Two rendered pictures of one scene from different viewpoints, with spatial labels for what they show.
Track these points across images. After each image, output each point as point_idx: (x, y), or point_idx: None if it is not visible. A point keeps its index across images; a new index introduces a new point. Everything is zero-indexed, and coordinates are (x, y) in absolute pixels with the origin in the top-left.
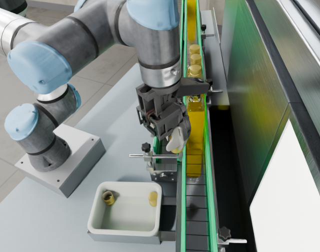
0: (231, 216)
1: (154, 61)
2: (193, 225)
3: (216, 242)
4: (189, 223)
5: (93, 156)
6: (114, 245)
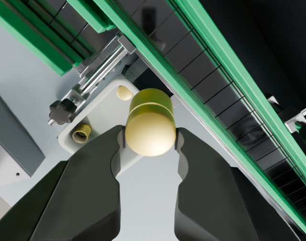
0: (227, 12)
1: None
2: (217, 101)
3: (288, 132)
4: (210, 103)
5: None
6: None
